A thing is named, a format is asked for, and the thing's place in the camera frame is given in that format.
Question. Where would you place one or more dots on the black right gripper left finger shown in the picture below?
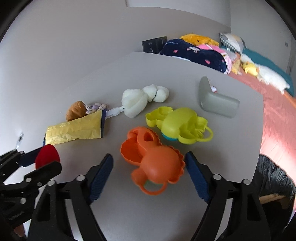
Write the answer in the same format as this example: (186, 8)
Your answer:
(65, 208)

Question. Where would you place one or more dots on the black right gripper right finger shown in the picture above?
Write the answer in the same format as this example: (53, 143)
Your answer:
(233, 209)

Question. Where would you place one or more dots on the red small object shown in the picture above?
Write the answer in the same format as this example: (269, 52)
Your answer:
(46, 155)

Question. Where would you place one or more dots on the yellow blue snack wrapper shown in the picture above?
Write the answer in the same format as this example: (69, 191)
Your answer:
(85, 128)

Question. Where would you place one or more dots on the orange plastic toy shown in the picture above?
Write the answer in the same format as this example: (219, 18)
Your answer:
(157, 164)

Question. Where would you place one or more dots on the green plastic toy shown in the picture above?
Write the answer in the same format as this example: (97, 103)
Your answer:
(181, 124)

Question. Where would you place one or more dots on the black trash bag bin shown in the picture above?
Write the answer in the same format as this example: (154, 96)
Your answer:
(276, 192)

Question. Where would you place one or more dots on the pink bed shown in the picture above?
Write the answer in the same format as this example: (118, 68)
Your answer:
(278, 138)

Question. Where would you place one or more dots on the brown plush toy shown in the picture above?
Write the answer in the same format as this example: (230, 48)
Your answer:
(76, 110)

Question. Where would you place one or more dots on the grey corner holder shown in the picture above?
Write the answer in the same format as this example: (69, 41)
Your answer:
(214, 102)

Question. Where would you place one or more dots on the small purple white trinket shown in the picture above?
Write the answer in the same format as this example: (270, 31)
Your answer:
(92, 108)

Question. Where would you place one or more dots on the white goose plush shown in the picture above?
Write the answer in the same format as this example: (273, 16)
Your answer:
(267, 75)

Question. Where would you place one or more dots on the yellow duck plush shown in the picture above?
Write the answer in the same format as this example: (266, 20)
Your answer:
(250, 68)

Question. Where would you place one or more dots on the teal pillow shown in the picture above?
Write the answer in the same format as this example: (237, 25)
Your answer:
(261, 60)

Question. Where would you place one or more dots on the checkered white pillow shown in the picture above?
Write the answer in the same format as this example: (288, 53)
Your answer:
(232, 42)

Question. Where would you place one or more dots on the navy patterned blanket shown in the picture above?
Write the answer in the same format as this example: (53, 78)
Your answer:
(182, 49)

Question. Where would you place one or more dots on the orange yellow plush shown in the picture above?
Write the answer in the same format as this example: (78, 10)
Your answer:
(198, 40)

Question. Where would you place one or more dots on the black wall socket panel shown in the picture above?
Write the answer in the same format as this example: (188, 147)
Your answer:
(155, 45)

